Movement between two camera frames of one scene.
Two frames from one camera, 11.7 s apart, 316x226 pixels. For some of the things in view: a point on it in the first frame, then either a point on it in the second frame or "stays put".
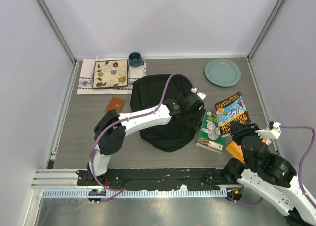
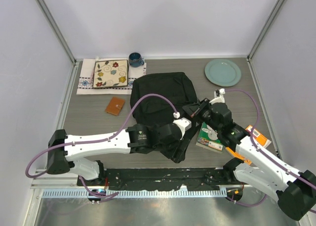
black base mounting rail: (191, 178) stays put
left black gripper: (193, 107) → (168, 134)
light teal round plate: (222, 72) stays put
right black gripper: (238, 129) → (194, 110)
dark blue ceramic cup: (135, 60) stays put
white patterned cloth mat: (85, 80) stays put
